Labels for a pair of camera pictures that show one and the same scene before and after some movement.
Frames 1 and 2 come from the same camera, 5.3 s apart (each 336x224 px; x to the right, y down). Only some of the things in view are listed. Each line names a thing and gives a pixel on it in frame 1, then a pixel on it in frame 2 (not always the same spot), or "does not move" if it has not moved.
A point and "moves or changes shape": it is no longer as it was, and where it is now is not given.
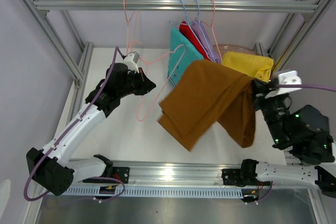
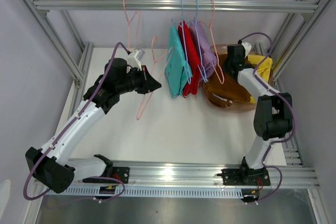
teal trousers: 182,53 moves or changes shape
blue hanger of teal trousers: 187,22 → 181,22
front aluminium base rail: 150,173 does not move
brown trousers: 205,92 moves or changes shape
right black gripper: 261,88 → 225,67
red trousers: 185,28 → 190,56
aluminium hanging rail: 40,5 does not move
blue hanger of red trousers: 199,22 → 196,22
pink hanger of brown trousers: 138,117 → 165,55
